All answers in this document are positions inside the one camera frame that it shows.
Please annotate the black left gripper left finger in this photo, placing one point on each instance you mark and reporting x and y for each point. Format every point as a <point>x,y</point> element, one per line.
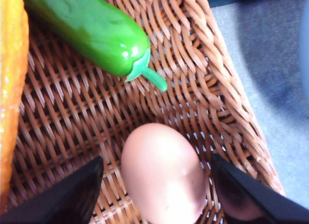
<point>70,200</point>

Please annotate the brown egg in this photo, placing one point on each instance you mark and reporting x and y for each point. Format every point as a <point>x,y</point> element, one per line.
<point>162,174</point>

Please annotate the brown wicker basket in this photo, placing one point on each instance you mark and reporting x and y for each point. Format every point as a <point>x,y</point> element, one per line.
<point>74,112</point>

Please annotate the yellow toy corn cob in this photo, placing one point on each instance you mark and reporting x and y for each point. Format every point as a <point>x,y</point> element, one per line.
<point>14,52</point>

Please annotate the green toy chili pepper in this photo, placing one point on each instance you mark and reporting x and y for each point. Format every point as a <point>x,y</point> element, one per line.
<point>98,33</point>

